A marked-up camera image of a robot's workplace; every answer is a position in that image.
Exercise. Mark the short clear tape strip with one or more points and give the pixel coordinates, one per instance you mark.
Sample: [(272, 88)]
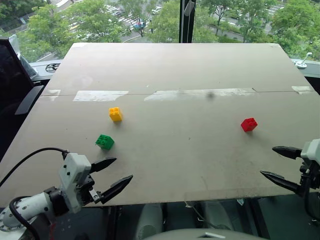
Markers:
[(54, 93), (302, 89)]

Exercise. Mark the yellow toy brick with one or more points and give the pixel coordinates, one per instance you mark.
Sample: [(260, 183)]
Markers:
[(115, 115)]

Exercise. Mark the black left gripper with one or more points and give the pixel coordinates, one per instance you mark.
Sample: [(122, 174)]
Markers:
[(87, 193)]

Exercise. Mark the red toy brick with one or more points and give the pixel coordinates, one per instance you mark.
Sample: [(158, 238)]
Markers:
[(249, 124)]

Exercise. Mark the black office chair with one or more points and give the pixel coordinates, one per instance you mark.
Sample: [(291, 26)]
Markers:
[(12, 80)]

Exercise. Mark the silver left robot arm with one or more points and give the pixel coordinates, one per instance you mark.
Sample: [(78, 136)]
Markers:
[(32, 203)]

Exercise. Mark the green toy brick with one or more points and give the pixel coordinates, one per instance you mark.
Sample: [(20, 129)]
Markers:
[(105, 142)]

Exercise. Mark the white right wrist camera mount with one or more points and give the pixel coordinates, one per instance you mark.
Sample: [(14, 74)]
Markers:
[(311, 150)]

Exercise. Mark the grey rounded robot leg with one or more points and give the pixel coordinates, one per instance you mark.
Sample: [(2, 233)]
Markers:
[(217, 216), (150, 222)]

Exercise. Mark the medium clear tape strip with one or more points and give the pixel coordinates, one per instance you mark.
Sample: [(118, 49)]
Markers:
[(100, 95)]

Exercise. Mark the black window frame post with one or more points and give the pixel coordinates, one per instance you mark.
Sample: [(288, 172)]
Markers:
[(187, 27)]

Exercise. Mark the grey robot torso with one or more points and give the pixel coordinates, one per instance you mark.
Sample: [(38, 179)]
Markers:
[(180, 235)]

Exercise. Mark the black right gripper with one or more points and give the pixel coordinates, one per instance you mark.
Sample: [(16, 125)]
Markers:
[(312, 177)]

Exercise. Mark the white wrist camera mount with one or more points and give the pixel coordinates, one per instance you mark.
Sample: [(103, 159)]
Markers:
[(73, 166), (311, 150)]

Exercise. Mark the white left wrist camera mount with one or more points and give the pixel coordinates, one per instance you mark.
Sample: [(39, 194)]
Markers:
[(73, 166)]

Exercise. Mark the long clear tape strip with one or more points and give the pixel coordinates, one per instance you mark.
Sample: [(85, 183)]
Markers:
[(200, 93)]

